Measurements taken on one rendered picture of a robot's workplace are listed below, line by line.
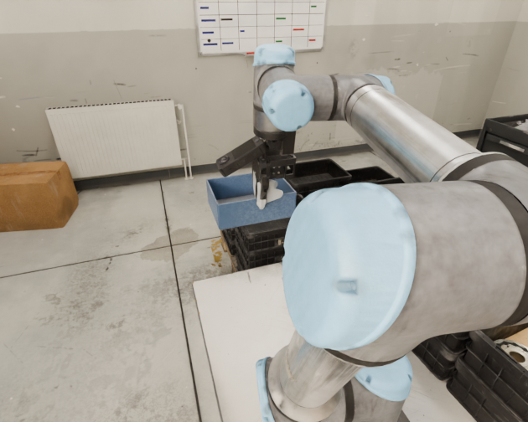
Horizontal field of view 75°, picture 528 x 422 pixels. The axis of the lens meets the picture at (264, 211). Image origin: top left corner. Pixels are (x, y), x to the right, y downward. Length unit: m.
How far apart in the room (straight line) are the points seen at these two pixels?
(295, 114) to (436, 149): 0.24
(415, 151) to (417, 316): 0.23
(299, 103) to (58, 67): 2.93
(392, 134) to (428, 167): 0.08
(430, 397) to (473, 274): 0.82
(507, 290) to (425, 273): 0.06
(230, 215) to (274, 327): 0.42
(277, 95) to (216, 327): 0.75
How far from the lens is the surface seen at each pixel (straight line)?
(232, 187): 0.97
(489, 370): 0.96
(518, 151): 2.54
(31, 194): 3.07
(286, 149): 0.76
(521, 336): 1.11
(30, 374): 2.16
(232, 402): 0.97
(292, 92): 0.55
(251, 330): 1.09
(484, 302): 0.27
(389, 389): 0.63
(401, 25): 4.15
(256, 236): 1.65
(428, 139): 0.43
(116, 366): 2.00
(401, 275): 0.23
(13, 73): 3.45
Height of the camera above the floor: 1.54
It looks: 32 degrees down
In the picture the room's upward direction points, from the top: straight up
